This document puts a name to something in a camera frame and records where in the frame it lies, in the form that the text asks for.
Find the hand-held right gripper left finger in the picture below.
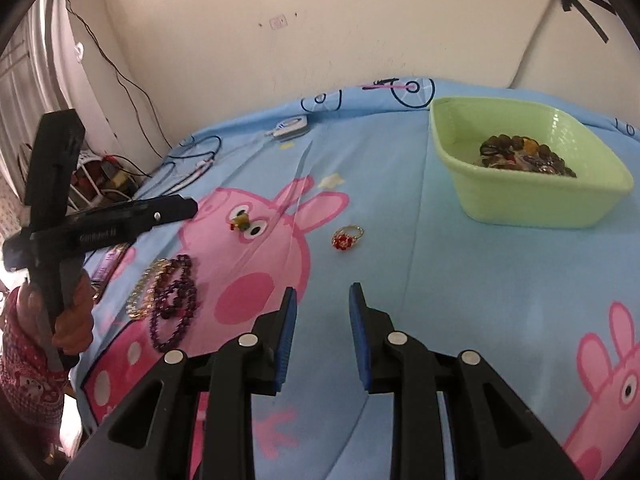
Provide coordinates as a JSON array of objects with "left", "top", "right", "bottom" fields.
[{"left": 60, "top": 287, "right": 298, "bottom": 480}]

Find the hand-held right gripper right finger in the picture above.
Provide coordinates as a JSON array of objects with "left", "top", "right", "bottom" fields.
[{"left": 349, "top": 282, "right": 583, "bottom": 480}]

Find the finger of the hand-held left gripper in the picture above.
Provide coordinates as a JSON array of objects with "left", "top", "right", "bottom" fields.
[{"left": 125, "top": 195, "right": 199, "bottom": 235}]

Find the purple bead bracelet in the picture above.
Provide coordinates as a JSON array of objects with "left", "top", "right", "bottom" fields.
[{"left": 149, "top": 254, "right": 199, "bottom": 352}]

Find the gold chain bracelet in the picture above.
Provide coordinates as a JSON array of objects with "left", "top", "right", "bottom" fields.
[{"left": 127, "top": 258, "right": 173, "bottom": 318}]

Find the red gem ring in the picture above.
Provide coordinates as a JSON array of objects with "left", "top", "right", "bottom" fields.
[{"left": 331, "top": 225, "right": 365, "bottom": 253}]

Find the green plastic basin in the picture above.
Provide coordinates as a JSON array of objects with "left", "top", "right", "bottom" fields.
[{"left": 429, "top": 96, "right": 635, "bottom": 230}]

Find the brown bead bracelet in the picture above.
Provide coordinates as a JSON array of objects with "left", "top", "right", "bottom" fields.
[{"left": 479, "top": 133, "right": 577, "bottom": 179}]

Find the person's left forearm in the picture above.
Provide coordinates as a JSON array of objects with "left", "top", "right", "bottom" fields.
[{"left": 0, "top": 287, "right": 71, "bottom": 461}]

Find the person's left hand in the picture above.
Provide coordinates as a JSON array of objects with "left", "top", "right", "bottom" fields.
[{"left": 19, "top": 271, "right": 97, "bottom": 357}]

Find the dark smartphone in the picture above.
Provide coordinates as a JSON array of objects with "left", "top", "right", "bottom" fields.
[{"left": 90, "top": 242, "right": 132, "bottom": 283}]

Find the light curtain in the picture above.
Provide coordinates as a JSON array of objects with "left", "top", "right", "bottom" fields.
[{"left": 0, "top": 0, "right": 81, "bottom": 221}]

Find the small white device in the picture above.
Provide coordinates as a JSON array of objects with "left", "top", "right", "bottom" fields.
[{"left": 264, "top": 115, "right": 309, "bottom": 142}]

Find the white wire rack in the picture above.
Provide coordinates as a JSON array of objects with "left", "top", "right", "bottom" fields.
[{"left": 19, "top": 142, "right": 146, "bottom": 211}]

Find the black wall cable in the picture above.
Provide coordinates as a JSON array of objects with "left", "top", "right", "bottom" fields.
[{"left": 65, "top": 0, "right": 173, "bottom": 161}]

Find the grey wall cable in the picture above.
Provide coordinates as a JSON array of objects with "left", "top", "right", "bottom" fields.
[{"left": 505, "top": 2, "right": 556, "bottom": 88}]

